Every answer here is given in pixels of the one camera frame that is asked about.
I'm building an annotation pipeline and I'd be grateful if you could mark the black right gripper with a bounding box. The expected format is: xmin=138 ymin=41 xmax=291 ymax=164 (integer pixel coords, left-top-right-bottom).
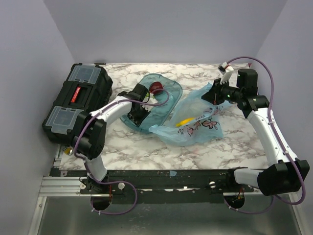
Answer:
xmin=202 ymin=78 xmax=243 ymax=105

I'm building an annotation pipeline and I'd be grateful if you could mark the teal transparent plastic tray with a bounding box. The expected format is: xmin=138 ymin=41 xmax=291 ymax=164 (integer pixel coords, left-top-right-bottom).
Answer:
xmin=120 ymin=73 xmax=182 ymax=134

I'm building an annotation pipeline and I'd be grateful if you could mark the red fake apple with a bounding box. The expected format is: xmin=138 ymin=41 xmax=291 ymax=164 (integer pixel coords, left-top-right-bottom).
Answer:
xmin=149 ymin=82 xmax=163 ymax=95

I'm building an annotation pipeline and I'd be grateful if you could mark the light blue plastic bag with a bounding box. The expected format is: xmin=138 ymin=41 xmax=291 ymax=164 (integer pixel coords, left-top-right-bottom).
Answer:
xmin=149 ymin=83 xmax=231 ymax=146

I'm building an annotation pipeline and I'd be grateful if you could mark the yellow fake banana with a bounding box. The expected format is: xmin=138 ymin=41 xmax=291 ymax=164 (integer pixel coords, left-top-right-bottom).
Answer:
xmin=176 ymin=117 xmax=195 ymax=127

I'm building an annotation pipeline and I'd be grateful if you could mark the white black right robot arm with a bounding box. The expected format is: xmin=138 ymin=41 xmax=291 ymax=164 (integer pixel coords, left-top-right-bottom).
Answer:
xmin=202 ymin=66 xmax=310 ymax=196

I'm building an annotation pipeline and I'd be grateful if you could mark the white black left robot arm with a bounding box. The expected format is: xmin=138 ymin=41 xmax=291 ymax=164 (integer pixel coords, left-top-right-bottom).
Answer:
xmin=71 ymin=84 xmax=158 ymax=193

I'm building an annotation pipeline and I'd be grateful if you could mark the black plastic toolbox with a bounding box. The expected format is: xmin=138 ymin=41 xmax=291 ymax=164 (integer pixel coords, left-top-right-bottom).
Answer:
xmin=42 ymin=63 xmax=113 ymax=145

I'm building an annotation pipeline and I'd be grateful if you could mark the small yellow metal object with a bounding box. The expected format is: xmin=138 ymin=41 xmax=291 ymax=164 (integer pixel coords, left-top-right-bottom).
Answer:
xmin=63 ymin=146 xmax=73 ymax=155

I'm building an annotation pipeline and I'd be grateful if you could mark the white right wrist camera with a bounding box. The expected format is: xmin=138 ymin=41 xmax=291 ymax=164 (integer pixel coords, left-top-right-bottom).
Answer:
xmin=218 ymin=62 xmax=234 ymax=84

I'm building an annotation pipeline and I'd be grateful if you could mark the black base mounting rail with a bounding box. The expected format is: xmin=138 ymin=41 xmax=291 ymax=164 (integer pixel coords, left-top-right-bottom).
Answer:
xmin=49 ymin=168 xmax=261 ymax=204

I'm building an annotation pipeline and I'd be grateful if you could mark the aluminium extrusion rail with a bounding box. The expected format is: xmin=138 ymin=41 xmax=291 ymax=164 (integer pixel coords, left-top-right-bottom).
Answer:
xmin=38 ymin=176 xmax=85 ymax=198

